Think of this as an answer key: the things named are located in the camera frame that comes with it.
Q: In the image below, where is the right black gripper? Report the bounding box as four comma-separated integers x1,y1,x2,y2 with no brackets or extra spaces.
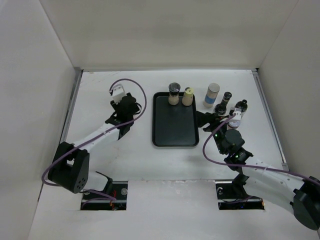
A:
195,110,230,155

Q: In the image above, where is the yellow cap spice bottle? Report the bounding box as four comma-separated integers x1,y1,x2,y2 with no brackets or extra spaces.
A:
182,87,194,107

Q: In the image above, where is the silver lid blue label jar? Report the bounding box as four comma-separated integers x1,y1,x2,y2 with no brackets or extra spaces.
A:
203,83,220,108

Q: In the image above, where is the black knob cap bottle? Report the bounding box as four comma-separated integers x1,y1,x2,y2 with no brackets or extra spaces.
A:
235,99,248,117

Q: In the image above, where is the black cap spice bottle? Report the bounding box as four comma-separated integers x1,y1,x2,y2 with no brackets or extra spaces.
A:
214,103,227,116

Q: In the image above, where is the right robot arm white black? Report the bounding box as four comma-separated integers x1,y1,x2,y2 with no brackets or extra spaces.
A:
196,111,320,231

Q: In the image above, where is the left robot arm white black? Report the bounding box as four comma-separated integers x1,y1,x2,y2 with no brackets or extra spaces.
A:
42,92,145,200

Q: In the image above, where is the black plastic tray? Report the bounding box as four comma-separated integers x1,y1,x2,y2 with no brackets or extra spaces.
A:
152,92,200,147

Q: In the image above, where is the tall dark pepper grinder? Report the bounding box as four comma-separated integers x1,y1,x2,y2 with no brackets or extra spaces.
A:
221,91,232,106

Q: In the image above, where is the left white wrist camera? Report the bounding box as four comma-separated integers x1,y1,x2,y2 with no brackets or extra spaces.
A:
110,83,126,104

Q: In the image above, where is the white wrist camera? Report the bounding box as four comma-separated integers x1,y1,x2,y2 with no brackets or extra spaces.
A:
110,83,126,104
229,107,242,122

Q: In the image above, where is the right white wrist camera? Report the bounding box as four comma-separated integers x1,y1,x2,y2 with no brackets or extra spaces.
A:
229,107,242,122

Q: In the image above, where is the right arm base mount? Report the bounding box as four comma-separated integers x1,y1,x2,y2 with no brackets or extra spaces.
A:
215,173,265,211

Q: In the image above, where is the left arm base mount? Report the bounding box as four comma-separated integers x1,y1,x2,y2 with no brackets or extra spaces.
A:
80,171,129,211

